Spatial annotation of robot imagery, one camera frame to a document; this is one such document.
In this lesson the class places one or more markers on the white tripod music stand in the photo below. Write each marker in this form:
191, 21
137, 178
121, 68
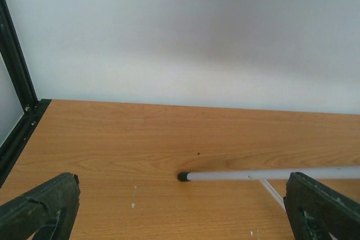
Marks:
345, 172

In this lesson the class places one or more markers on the black aluminium frame post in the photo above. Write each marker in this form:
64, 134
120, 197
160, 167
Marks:
33, 108

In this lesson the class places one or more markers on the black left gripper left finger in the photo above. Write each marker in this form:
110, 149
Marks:
47, 211

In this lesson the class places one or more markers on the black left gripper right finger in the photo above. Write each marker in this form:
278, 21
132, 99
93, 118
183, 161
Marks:
316, 211

